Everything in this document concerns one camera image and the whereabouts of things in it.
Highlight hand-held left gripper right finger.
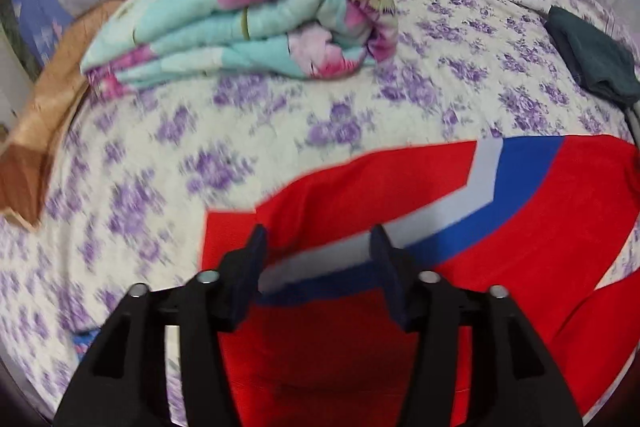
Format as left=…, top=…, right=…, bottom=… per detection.
left=368, top=224, right=584, bottom=427

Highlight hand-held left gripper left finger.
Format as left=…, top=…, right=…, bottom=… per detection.
left=53, top=224, right=269, bottom=427

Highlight red pants with blue stripe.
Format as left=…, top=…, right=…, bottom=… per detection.
left=201, top=135, right=640, bottom=427

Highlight purple floral bed sheet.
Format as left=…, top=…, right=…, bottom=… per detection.
left=0, top=0, right=640, bottom=423

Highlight folded floral turquoise blanket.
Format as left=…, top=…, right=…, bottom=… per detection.
left=81, top=0, right=400, bottom=100

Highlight brown cloth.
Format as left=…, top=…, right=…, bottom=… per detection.
left=0, top=0, right=132, bottom=229

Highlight dark green folded cloth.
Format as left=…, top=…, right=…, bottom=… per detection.
left=544, top=6, right=640, bottom=104

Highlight blue floral curtain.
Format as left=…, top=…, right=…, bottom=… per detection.
left=7, top=0, right=76, bottom=72

